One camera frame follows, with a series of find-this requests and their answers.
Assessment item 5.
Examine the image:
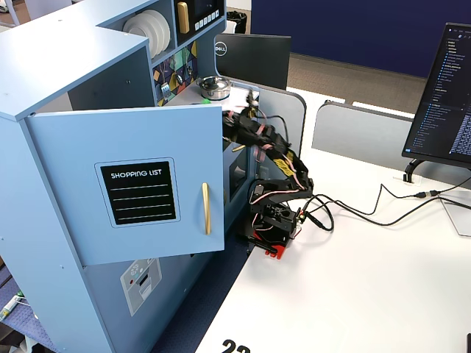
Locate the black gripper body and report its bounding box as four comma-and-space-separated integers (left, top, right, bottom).
222, 110, 258, 143

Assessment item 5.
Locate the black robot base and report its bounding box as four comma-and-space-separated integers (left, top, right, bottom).
235, 179, 306, 254

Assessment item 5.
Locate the light blue cabinet door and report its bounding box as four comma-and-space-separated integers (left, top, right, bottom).
24, 103, 226, 268

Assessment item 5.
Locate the grey desk partition panel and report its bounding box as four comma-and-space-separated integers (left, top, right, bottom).
311, 101, 471, 192
230, 81, 308, 170

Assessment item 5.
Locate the grey metal toy pot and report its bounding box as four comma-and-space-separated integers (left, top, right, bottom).
196, 75, 233, 101

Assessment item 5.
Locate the black Dell monitor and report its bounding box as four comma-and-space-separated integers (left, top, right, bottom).
214, 32, 292, 92

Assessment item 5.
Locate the black trash bin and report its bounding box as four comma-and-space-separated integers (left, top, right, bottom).
226, 10, 247, 35

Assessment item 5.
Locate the white toy plate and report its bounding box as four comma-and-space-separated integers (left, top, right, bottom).
122, 13, 161, 56
141, 9, 172, 52

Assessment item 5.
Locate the red table clamp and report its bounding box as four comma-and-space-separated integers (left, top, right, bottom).
264, 242, 288, 260

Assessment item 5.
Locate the light blue toy kitchen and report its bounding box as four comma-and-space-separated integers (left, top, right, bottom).
0, 0, 261, 353

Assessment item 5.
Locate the black monitor showing code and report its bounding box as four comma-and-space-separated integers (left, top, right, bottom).
401, 22, 471, 170

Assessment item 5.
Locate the clear flat stand plate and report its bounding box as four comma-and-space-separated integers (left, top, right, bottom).
439, 196, 471, 237

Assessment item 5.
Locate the white marker pen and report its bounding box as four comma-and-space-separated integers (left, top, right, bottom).
0, 296, 19, 321

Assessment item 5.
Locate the gold straight door handle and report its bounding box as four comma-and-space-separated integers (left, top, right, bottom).
201, 182, 213, 235

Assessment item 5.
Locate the gold microwave handle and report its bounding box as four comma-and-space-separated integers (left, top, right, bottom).
177, 1, 191, 35

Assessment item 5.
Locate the short black looped cable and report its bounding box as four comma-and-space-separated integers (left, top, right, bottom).
305, 194, 336, 232

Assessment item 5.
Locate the long black cable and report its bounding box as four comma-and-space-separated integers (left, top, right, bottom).
300, 183, 471, 227

